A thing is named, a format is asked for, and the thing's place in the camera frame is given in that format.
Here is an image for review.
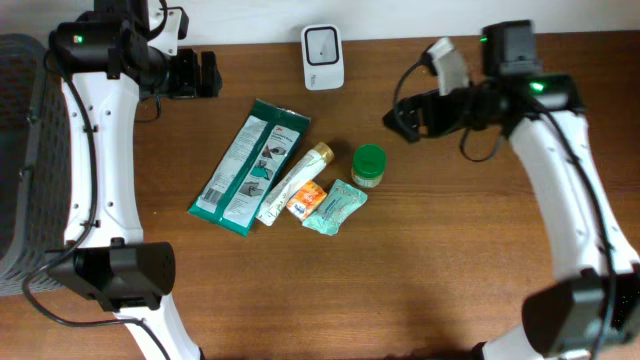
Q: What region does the green wipes package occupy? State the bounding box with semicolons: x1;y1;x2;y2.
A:
188;99;311;236

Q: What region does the green lid jar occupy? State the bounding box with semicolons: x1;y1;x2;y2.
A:
351;144;387;188

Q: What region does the white tube gold cap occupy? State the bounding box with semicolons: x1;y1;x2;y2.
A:
257;142;335;226

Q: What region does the teal tissue pack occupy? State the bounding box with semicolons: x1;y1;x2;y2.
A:
302;180;368;236

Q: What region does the orange tissue pack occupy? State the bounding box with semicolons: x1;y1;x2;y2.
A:
286;180;327;221

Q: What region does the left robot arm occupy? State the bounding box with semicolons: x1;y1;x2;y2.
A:
46;1;221;359

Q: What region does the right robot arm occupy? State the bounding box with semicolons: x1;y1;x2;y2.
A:
383;20;639;360

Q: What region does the white barcode scanner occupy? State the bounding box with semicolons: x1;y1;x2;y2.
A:
300;24;345;91

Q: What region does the grey plastic basket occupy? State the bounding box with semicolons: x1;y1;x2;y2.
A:
1;34;71;297

